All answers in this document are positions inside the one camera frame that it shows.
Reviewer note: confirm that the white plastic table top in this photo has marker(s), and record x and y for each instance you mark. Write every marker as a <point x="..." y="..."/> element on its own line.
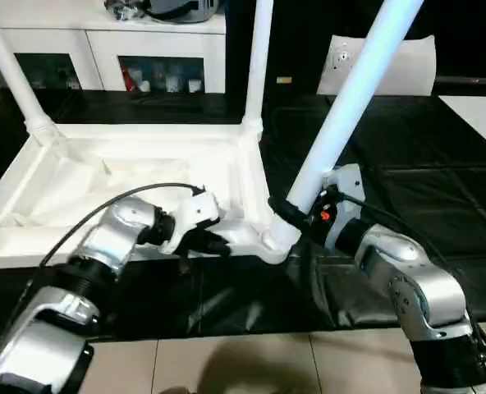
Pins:
<point x="144" y="139"/>

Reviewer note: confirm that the white plastic table leg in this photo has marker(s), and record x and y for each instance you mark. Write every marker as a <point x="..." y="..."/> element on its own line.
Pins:
<point x="9" y="70"/>
<point x="341" y="102"/>
<point x="259" y="61"/>

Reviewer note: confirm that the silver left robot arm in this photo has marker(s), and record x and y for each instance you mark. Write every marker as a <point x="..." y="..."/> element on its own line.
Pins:
<point x="111" y="234"/>

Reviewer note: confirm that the black work mat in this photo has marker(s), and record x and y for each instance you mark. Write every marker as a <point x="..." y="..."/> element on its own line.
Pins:
<point x="411" y="164"/>

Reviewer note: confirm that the small tan label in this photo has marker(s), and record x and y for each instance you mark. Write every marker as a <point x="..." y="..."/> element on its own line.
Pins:
<point x="284" y="80"/>

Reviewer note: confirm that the small white jar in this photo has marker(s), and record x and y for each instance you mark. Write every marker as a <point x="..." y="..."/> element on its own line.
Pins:
<point x="145" y="85"/>

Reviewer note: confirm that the dark cabinet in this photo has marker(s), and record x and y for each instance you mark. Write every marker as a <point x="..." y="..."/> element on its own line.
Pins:
<point x="300" y="41"/>

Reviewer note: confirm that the red item behind glass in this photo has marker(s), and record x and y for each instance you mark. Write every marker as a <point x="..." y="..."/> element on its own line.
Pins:
<point x="126" y="78"/>

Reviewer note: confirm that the white board with round fitting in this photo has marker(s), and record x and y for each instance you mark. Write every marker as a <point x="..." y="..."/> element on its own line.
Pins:
<point x="411" y="70"/>

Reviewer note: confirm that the white flat panel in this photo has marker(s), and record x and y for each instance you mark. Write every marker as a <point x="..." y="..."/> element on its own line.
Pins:
<point x="477" y="119"/>

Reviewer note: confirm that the dark grey bar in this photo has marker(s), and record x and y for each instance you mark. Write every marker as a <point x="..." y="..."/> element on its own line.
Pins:
<point x="469" y="81"/>

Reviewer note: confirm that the white glass-door cabinet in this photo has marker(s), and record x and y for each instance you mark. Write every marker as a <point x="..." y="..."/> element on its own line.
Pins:
<point x="83" y="41"/>

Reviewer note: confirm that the grey round object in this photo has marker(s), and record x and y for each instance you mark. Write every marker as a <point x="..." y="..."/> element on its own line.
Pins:
<point x="185" y="10"/>

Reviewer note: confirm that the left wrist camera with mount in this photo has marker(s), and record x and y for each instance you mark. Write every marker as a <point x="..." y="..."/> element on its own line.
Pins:
<point x="198" y="207"/>

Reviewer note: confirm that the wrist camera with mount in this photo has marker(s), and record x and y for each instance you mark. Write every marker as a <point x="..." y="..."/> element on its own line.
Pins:
<point x="198" y="207"/>
<point x="347" y="176"/>

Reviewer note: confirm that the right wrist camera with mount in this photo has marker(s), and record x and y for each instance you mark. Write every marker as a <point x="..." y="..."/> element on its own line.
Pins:
<point x="347" y="176"/>

